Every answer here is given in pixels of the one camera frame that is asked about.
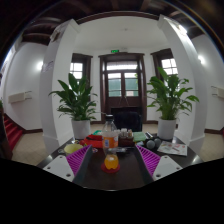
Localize black chair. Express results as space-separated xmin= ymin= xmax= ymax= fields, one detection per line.
xmin=113 ymin=110 xmax=144 ymax=133

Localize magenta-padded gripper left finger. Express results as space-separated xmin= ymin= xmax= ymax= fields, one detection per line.
xmin=42 ymin=143 xmax=94 ymax=188

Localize printed paper leaflet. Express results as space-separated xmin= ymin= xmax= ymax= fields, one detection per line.
xmin=156 ymin=140 xmax=188 ymax=157

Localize red carpeted stairs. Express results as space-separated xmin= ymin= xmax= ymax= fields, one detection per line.
xmin=1 ymin=113 xmax=24 ymax=151

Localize red box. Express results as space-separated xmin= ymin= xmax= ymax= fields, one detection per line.
xmin=83 ymin=133 xmax=104 ymax=149

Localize white wall-mounted unit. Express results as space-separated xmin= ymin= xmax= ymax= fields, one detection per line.
xmin=210 ymin=85 xmax=224 ymax=99
xmin=8 ymin=90 xmax=33 ymax=104

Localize dark wooden double door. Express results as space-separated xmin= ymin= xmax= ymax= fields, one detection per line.
xmin=98 ymin=52 xmax=148 ymax=116

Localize potted leafy plant white pot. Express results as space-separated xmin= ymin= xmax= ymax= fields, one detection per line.
xmin=146 ymin=66 xmax=200 ymax=141
xmin=48 ymin=72 xmax=99 ymax=140

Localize dark-framed window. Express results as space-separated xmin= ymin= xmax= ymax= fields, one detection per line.
xmin=150 ymin=48 xmax=179 ymax=81
xmin=69 ymin=53 xmax=94 ymax=91

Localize flat round red coaster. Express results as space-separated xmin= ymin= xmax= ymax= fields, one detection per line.
xmin=100 ymin=162 xmax=121 ymax=175

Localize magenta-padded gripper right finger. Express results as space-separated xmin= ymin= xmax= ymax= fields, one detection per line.
xmin=133 ymin=144 xmax=184 ymax=188

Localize pale yellow-green cup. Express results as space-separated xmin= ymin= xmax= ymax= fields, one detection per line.
xmin=63 ymin=143 xmax=84 ymax=157

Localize orange drink bottle black cap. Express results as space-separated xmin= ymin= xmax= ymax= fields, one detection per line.
xmin=101 ymin=114 xmax=120 ymax=171

